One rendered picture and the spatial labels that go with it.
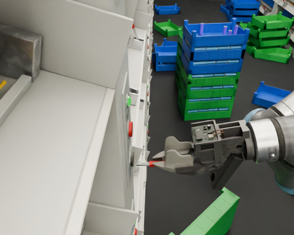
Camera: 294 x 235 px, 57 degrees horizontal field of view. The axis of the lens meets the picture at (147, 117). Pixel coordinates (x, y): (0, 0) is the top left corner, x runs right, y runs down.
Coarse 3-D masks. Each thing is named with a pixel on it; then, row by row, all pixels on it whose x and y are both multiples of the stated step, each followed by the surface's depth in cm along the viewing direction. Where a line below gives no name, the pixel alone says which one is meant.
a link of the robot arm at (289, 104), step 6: (288, 96) 71; (282, 102) 71; (288, 102) 70; (270, 108) 72; (276, 108) 71; (282, 108) 70; (288, 108) 69; (252, 114) 74; (258, 114) 73; (264, 114) 72; (270, 114) 71; (276, 114) 70; (282, 114) 69; (288, 114) 69; (246, 120) 74; (252, 120) 73
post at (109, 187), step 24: (96, 0) 16; (120, 0) 21; (120, 72) 22; (120, 96) 22; (120, 120) 22; (120, 144) 23; (96, 168) 24; (120, 168) 24; (96, 192) 26; (120, 192) 26
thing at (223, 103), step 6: (180, 90) 174; (180, 96) 175; (234, 96) 163; (186, 102) 161; (192, 102) 162; (198, 102) 162; (204, 102) 163; (210, 102) 163; (216, 102) 164; (222, 102) 164; (228, 102) 165; (186, 108) 164; (192, 108) 164; (198, 108) 165; (204, 108) 166; (210, 108) 166
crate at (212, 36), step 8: (184, 24) 152; (192, 24) 154; (200, 24) 154; (208, 24) 155; (216, 24) 156; (224, 24) 156; (232, 24) 155; (184, 32) 153; (192, 32) 137; (208, 32) 158; (216, 32) 158; (232, 32) 158; (240, 32) 149; (248, 32) 140; (192, 40) 139; (200, 40) 139; (208, 40) 140; (216, 40) 140; (224, 40) 141; (232, 40) 141; (240, 40) 142
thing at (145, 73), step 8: (144, 72) 96; (144, 80) 98; (144, 88) 95; (144, 96) 91; (144, 104) 87; (144, 112) 84; (136, 144) 71; (136, 176) 63; (136, 184) 61; (136, 192) 59; (136, 200) 57; (136, 208) 56; (136, 224) 53
